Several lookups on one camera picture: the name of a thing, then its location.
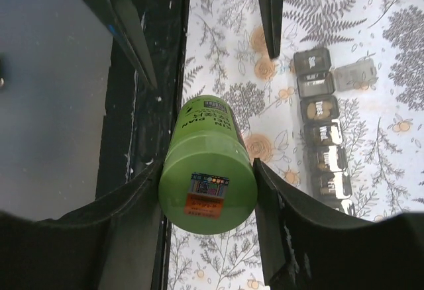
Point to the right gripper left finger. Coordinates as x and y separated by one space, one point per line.
111 243

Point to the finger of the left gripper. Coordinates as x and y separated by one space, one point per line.
121 19
271 15

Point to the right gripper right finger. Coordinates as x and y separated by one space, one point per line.
305 244

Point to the grey weekly pill organizer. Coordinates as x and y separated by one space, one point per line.
331 127

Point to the green pill bottle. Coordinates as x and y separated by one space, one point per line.
207 184

